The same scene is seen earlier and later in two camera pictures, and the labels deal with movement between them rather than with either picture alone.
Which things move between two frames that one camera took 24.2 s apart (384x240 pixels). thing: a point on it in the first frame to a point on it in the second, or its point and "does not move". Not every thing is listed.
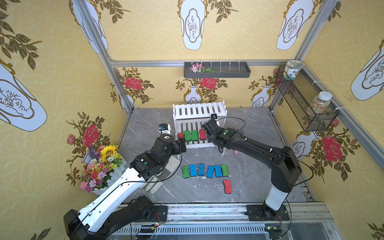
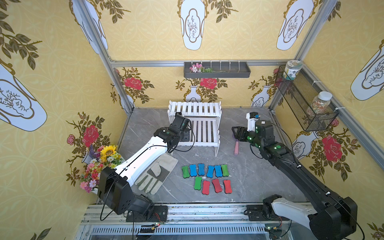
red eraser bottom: x=202 y=134 to x=205 y=189
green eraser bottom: x=194 y=135 to x=198 y=183
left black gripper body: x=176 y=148 to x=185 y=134
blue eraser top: x=218 y=171 does not move
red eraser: x=227 y=186 does not move
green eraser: x=225 y=170 does not move
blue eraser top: x=210 y=171 does not move
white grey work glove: x=154 y=182 does not move
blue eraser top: x=201 y=169 does not move
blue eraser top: x=193 y=170 does not move
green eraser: x=185 y=171 does not move
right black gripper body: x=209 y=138 to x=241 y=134
